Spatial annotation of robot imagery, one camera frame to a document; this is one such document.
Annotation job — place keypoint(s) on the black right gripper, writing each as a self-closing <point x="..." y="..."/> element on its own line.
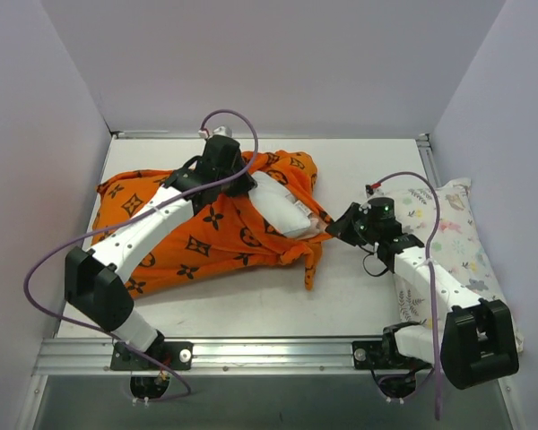
<point x="349" y="225"/>

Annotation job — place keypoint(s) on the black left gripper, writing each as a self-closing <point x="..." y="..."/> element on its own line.
<point x="232" y="180"/>

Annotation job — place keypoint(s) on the orange black-patterned pillowcase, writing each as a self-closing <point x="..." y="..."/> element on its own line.
<point x="225" y="236"/>

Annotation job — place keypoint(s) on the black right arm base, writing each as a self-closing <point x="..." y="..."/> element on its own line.
<point x="371" y="355"/>

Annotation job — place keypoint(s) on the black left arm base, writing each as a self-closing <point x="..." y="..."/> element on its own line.
<point x="175" y="354"/>

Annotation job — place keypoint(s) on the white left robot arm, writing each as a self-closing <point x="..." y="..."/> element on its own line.
<point x="95" y="279"/>

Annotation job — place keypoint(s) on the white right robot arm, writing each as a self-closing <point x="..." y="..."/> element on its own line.
<point x="470" y="337"/>

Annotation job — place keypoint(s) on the white floral pillow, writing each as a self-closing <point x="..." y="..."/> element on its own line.
<point x="445" y="220"/>

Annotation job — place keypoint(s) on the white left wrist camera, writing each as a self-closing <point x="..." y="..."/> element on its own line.
<point x="223" y="130"/>

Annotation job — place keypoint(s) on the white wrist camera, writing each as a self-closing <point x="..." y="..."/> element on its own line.
<point x="223" y="130"/>
<point x="374" y="190"/>

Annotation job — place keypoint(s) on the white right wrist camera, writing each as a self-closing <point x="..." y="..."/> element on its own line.
<point x="374" y="190"/>

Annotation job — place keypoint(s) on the aluminium back rail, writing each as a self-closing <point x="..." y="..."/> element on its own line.
<point x="165" y="134"/>

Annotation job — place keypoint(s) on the aluminium rail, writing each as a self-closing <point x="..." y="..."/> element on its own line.
<point x="265" y="356"/>
<point x="165" y="134"/>

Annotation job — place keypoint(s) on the aluminium front rail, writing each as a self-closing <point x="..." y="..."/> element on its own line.
<point x="265" y="356"/>

